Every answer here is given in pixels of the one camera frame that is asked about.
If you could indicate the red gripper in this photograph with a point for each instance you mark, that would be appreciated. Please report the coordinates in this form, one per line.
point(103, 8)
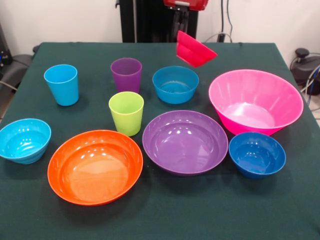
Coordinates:
point(197, 4)

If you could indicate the red small bowl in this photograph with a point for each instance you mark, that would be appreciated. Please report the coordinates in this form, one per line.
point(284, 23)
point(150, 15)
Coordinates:
point(195, 53)

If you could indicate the blue straight-sided bowl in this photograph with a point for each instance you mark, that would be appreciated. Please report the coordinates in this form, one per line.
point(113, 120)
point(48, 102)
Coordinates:
point(173, 96)

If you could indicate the purple plastic cup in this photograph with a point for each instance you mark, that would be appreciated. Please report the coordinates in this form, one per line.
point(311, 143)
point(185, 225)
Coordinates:
point(126, 80)

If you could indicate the large pink bowl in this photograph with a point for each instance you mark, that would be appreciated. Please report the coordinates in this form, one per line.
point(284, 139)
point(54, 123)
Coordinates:
point(252, 92)

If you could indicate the lime green plastic cup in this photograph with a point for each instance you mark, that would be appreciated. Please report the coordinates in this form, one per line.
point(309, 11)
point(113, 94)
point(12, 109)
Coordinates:
point(126, 117)

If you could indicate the wide purple bowl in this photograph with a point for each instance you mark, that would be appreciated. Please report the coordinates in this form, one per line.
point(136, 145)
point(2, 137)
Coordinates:
point(185, 145)

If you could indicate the light blue plastic cup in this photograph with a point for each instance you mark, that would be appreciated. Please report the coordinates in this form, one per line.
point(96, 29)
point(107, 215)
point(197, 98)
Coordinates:
point(63, 87)

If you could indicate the dark blue small bowl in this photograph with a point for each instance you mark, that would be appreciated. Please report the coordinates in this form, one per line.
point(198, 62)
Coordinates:
point(257, 157)

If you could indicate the wide orange bowl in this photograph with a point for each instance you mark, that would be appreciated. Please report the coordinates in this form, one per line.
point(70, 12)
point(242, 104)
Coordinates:
point(95, 172)

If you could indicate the black equipment box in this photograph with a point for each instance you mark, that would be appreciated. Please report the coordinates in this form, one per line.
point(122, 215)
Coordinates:
point(3, 50)

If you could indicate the dark green tablecloth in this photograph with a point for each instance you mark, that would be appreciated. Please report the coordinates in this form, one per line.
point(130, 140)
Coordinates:
point(175, 212)

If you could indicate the light blue small bowl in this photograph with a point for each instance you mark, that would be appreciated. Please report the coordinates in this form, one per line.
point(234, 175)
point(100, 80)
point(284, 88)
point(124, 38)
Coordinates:
point(25, 145)

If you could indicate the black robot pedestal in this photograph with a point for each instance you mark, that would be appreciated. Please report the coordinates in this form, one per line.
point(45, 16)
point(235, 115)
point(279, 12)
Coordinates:
point(155, 20)

